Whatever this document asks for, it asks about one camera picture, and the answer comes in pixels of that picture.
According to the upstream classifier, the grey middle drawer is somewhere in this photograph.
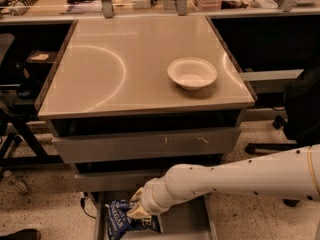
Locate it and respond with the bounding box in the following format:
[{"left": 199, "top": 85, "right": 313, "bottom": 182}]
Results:
[{"left": 75, "top": 169, "right": 166, "bottom": 192}]

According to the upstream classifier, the grey top drawer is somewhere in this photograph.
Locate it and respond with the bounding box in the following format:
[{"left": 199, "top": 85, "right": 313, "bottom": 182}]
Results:
[{"left": 52, "top": 127, "right": 240, "bottom": 163}]

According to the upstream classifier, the long back workbench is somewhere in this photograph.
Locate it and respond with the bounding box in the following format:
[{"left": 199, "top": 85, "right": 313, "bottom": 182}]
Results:
[{"left": 0, "top": 0, "right": 320, "bottom": 24}]

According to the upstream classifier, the black office chair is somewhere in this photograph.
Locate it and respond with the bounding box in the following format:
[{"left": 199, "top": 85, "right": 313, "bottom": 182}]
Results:
[{"left": 245, "top": 67, "right": 320, "bottom": 201}]

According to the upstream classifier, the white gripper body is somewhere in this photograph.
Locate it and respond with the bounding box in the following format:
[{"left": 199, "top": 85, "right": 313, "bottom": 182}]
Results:
[{"left": 140, "top": 178, "right": 173, "bottom": 215}]

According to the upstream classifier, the white paper bowl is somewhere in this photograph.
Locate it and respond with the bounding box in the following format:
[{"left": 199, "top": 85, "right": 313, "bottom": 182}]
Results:
[{"left": 167, "top": 57, "right": 217, "bottom": 91}]

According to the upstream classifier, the black cable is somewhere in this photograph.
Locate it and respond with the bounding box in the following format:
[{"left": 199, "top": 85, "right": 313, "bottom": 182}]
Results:
[{"left": 79, "top": 192, "right": 97, "bottom": 220}]

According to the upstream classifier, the black desk frame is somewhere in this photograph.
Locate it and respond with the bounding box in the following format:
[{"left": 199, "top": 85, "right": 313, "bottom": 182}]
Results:
[{"left": 0, "top": 33, "right": 64, "bottom": 178}]

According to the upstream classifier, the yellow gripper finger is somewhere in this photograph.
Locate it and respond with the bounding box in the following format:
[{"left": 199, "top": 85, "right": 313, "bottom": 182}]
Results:
[
  {"left": 127, "top": 202, "right": 150, "bottom": 219},
  {"left": 130, "top": 187, "right": 144, "bottom": 202}
]

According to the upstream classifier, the blue chip bag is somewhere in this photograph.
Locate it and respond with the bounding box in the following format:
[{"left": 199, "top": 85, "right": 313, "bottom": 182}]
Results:
[{"left": 106, "top": 200, "right": 162, "bottom": 240}]

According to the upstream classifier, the clear plastic bottle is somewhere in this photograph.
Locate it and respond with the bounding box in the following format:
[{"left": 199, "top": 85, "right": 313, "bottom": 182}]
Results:
[{"left": 3, "top": 170, "right": 28, "bottom": 195}]

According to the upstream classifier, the grey open bottom drawer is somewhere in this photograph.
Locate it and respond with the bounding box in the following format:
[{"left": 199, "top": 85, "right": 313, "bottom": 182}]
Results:
[{"left": 91, "top": 191, "right": 218, "bottom": 240}]

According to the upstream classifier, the black shoe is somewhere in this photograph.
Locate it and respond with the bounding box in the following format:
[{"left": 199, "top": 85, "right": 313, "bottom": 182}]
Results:
[{"left": 0, "top": 229, "right": 41, "bottom": 240}]

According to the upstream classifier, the grey drawer cabinet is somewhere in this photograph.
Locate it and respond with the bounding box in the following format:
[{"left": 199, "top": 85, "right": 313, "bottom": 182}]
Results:
[{"left": 34, "top": 14, "right": 258, "bottom": 240}]

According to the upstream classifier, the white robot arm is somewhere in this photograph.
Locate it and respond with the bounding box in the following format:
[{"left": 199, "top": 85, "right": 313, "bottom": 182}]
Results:
[{"left": 127, "top": 144, "right": 320, "bottom": 219}]

